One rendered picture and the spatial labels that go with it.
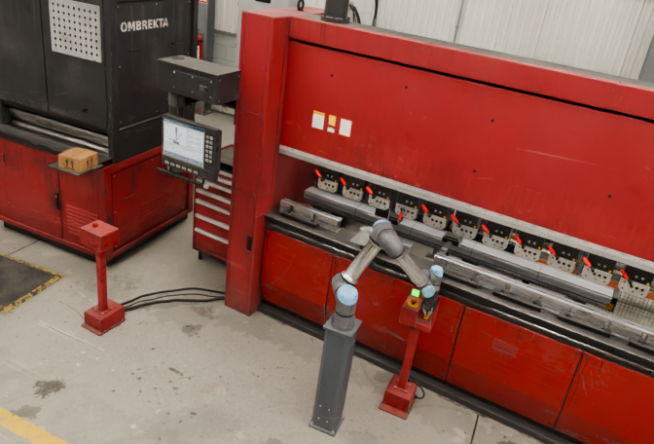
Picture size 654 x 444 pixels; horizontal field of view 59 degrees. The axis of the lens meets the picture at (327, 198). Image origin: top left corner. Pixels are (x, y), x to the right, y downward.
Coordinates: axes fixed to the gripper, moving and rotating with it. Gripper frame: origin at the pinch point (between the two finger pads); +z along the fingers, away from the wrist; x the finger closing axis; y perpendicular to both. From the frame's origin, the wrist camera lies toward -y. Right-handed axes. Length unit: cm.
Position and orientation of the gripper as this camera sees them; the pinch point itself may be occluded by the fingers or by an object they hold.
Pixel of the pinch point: (426, 315)
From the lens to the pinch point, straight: 372.2
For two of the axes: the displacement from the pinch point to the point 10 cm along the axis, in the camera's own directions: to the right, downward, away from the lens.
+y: 4.2, -4.1, 8.1
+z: -0.9, 8.7, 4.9
